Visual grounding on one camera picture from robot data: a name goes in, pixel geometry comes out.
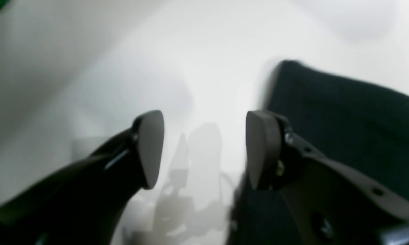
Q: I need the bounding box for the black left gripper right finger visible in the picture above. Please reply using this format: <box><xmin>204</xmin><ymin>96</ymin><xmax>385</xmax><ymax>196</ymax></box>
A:
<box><xmin>245</xmin><ymin>110</ymin><xmax>409</xmax><ymax>245</ymax></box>

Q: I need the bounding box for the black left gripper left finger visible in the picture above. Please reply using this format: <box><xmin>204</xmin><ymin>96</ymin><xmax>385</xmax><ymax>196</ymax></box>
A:
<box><xmin>0</xmin><ymin>110</ymin><xmax>165</xmax><ymax>245</ymax></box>

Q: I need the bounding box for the black T-shirt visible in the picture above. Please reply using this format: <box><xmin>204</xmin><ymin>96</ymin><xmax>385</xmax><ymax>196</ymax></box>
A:
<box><xmin>226</xmin><ymin>60</ymin><xmax>409</xmax><ymax>245</ymax></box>

